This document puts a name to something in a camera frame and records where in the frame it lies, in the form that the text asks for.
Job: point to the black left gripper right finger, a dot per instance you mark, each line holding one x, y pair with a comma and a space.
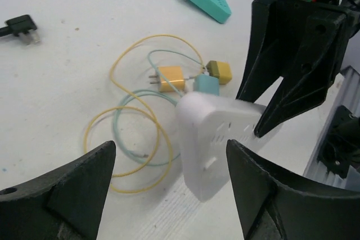
275, 203

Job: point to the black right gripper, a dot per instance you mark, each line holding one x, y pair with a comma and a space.
302, 41

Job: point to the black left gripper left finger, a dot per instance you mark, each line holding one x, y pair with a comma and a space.
65, 203

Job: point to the yellow cube charger front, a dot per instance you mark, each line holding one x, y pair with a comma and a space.
220, 70

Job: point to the yellow cube charger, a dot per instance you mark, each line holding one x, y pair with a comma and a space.
220, 70
169, 79

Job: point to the light blue usb charger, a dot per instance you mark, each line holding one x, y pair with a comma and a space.
206, 84

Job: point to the white triangular power strip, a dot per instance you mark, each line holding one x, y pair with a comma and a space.
205, 124

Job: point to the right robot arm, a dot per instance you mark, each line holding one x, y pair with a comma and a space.
301, 42

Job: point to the aluminium front rail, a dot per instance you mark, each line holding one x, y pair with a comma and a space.
348, 96

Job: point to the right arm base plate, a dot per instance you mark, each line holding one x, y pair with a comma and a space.
340, 147

